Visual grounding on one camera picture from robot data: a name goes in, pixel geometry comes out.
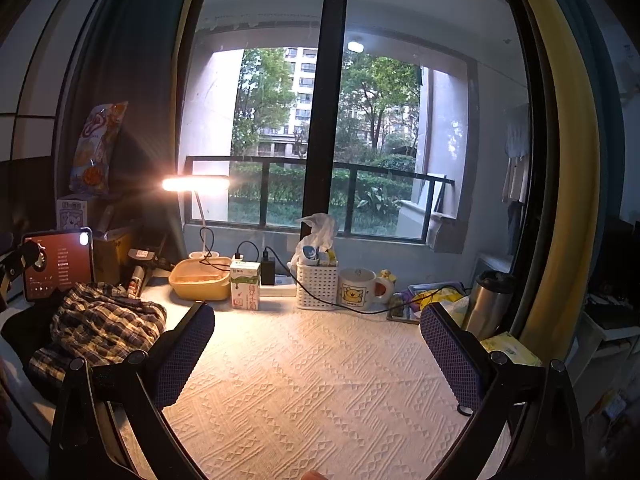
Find plaid flannel pants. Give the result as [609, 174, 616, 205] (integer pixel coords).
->
[27, 283, 167, 386]

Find red screen tablet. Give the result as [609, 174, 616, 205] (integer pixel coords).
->
[23, 226, 94, 302]

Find yellow tissue pack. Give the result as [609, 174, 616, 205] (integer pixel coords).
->
[480, 332, 542, 366]

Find colourful snack bag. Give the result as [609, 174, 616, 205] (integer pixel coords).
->
[70, 101, 128, 195]

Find white yellow snack bag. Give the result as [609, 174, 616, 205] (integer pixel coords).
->
[440, 296, 470, 327]

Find yellow plastic bowl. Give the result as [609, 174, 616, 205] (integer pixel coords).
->
[168, 257, 231, 301]

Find yellow curtain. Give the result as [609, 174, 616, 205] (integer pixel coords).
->
[521, 0, 600, 363]

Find small green figurine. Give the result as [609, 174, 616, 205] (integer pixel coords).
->
[388, 292, 405, 318]

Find desk lamp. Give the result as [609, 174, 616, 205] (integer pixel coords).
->
[160, 174, 230, 260]

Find green white milk carton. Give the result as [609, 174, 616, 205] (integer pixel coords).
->
[230, 258, 260, 311]

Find yellow lidded jar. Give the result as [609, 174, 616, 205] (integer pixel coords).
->
[378, 269, 397, 286]

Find white bear mug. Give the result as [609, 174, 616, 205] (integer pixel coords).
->
[337, 268, 395, 312]

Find black power adapter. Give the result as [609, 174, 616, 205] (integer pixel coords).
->
[259, 257, 276, 286]

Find white perforated plastic basket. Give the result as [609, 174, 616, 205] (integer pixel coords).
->
[296, 264, 338, 311]

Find black balcony railing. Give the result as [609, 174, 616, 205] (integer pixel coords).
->
[183, 155, 454, 244]

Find white tissue in basket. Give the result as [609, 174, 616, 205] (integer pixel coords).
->
[288, 212, 337, 269]

